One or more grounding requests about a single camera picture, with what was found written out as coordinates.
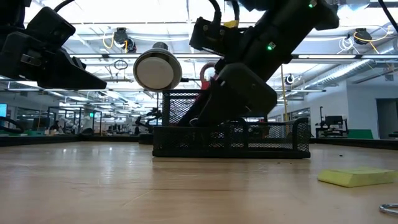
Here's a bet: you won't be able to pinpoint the black mesh desk organizer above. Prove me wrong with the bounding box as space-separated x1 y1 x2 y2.
152 88 312 159

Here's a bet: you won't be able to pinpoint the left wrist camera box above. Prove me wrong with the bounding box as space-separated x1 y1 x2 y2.
26 6 76 42

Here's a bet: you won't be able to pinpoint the person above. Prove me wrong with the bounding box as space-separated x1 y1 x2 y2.
49 120 62 135

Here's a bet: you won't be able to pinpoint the red-handled scissors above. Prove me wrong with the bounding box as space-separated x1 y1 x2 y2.
200 62 220 91

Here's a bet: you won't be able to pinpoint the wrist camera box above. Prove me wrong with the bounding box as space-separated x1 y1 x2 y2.
189 17 246 57
26 6 76 42

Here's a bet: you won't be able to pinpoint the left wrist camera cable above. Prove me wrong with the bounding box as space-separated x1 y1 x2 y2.
53 0 76 12

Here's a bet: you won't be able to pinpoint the yellow hanging cord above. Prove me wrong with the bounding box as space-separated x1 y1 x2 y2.
279 65 289 123

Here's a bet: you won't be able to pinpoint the small silver-handled binder clip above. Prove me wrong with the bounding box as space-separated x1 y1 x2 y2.
379 203 398 215

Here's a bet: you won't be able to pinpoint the green bin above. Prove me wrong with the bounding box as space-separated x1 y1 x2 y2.
347 129 374 140

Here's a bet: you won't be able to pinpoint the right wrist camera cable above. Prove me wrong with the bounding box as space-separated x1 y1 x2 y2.
207 0 241 29

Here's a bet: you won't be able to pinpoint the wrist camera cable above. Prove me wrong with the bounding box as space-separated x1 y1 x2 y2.
207 0 241 29
53 0 76 12

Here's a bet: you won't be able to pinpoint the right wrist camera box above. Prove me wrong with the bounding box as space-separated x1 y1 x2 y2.
189 17 246 57

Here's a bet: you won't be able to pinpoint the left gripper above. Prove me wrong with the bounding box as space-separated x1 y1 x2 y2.
0 30 108 91

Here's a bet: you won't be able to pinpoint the black aluminium table frame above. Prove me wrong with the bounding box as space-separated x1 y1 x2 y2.
0 134 398 151

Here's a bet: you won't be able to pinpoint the yellow sticky note pad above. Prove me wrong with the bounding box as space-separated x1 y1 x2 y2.
317 167 398 189

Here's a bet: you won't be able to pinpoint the black pen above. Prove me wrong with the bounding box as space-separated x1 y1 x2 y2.
183 90 215 125
176 93 206 127

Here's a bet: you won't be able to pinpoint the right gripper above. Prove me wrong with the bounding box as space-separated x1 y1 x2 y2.
197 63 278 126

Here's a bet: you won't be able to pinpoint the background robot station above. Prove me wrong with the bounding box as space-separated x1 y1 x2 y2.
315 106 349 139

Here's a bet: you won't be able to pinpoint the black curved hose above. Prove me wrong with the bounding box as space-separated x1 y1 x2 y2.
0 116 24 134

